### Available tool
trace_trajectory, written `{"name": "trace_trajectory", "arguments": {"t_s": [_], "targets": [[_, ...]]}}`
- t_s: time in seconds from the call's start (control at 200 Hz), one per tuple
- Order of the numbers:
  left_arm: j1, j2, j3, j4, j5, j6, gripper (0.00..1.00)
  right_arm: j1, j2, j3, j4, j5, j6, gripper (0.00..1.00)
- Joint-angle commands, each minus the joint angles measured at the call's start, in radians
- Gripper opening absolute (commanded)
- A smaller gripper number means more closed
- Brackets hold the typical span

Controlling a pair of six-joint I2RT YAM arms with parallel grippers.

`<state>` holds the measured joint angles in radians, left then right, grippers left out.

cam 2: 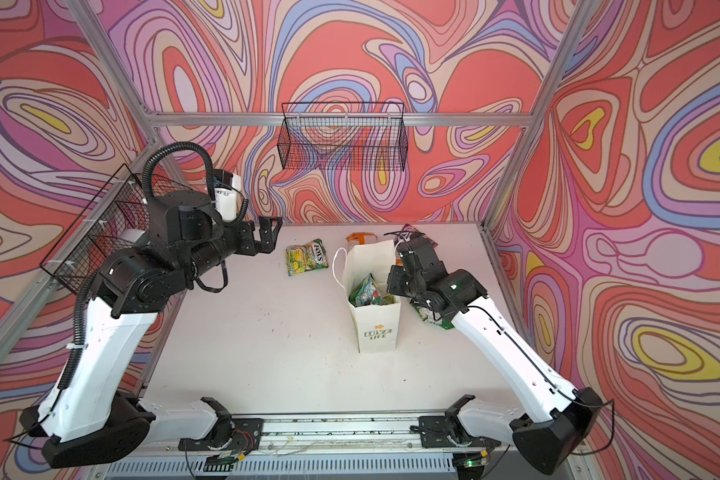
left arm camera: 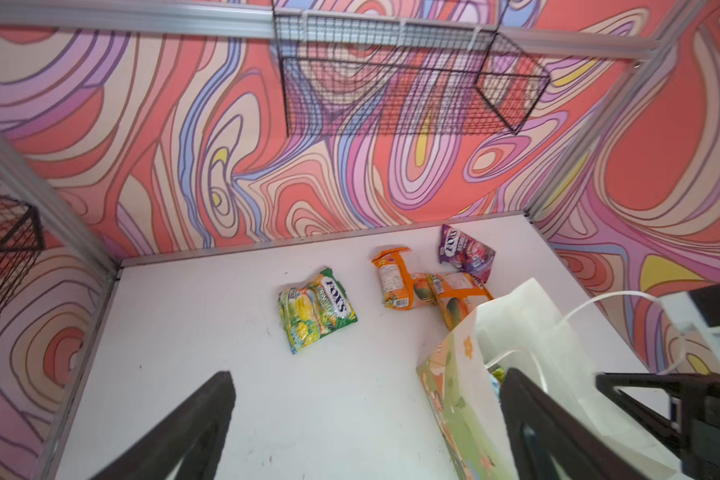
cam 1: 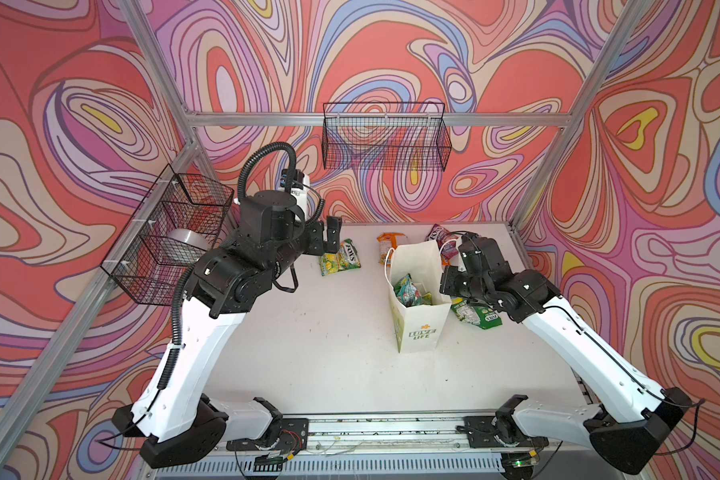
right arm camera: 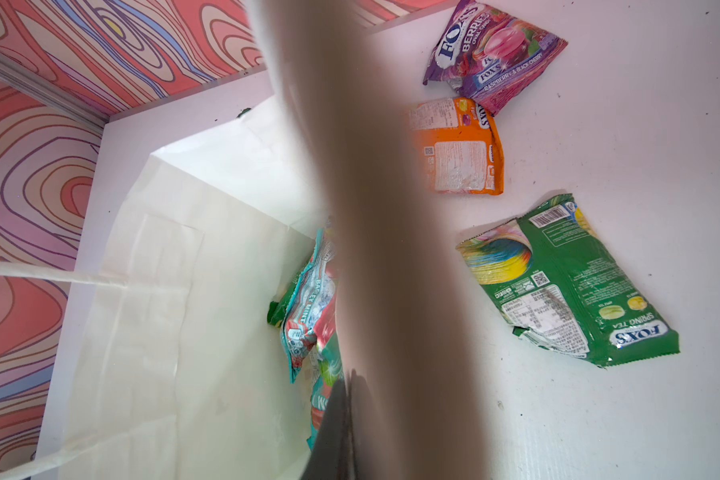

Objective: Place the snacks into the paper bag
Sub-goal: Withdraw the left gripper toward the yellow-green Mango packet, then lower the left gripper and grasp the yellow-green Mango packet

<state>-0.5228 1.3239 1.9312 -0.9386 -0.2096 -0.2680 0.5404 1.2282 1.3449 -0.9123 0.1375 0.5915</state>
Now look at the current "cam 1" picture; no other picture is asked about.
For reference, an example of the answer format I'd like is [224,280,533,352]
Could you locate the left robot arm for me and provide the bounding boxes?
[112,142,342,469]

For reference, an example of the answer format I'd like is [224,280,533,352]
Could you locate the orange Fox's bag small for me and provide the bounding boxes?
[376,232,410,265]

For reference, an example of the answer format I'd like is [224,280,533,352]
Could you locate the black wire basket left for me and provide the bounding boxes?
[101,166,233,306]

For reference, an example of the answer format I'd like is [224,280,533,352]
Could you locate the yellow-green Fox's bag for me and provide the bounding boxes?
[319,239,361,276]

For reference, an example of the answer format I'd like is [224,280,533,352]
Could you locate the white paper bag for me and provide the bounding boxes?
[384,240,452,354]

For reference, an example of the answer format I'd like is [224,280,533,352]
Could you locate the black wire basket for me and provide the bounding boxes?
[101,166,233,306]
[322,100,452,172]

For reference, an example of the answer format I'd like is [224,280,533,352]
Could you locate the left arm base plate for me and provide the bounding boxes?
[222,397,310,454]

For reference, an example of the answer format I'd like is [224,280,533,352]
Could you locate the teal Fox's candy bag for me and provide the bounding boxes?
[393,274,423,308]

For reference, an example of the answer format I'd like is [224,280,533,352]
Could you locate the silver tape roll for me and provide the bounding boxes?
[168,228,210,251]

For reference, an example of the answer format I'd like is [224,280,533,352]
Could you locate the purple Fox's berries bag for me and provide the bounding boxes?
[424,224,461,266]

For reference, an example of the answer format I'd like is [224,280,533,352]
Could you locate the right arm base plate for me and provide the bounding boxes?
[455,394,549,449]

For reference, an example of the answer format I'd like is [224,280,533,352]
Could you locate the black wire basket back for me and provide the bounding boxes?
[322,100,452,172]

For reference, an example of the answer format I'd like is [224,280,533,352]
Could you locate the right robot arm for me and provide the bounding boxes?
[440,231,697,475]

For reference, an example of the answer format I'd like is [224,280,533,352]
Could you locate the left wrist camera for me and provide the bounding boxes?
[278,169,308,210]

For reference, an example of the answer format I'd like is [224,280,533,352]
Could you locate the green Fox's spring tea bag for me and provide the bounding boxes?
[451,298,503,330]

